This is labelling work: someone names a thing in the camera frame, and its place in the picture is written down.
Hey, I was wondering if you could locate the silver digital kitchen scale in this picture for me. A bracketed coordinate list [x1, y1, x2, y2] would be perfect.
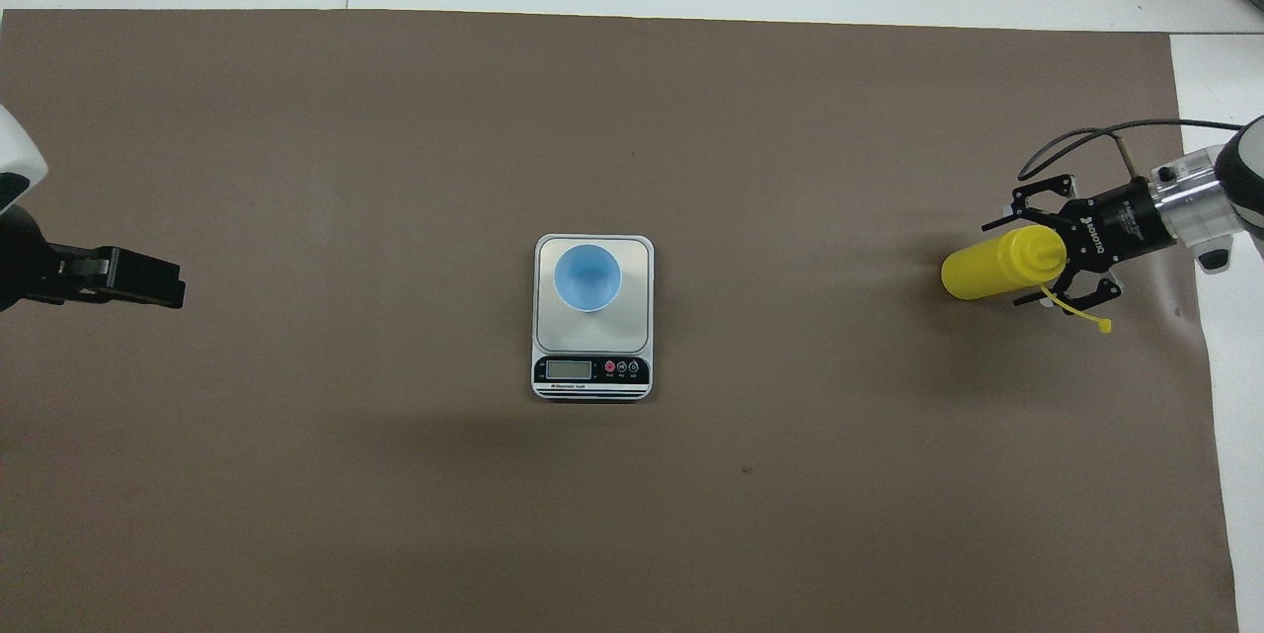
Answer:
[531, 234, 656, 402]

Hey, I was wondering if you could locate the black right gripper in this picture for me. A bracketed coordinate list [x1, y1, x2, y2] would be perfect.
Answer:
[983, 175, 1176, 318]

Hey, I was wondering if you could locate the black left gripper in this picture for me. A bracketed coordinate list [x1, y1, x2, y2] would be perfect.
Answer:
[0, 208, 187, 310]

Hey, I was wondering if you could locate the brown paper table mat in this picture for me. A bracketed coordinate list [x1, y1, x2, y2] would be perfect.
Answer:
[0, 9, 1241, 633]

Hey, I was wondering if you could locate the yellow squeeze seasoning bottle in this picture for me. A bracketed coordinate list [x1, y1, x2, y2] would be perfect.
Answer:
[940, 225, 1114, 334]

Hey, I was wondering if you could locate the light blue plastic cup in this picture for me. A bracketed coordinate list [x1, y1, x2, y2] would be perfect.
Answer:
[553, 244, 623, 314]

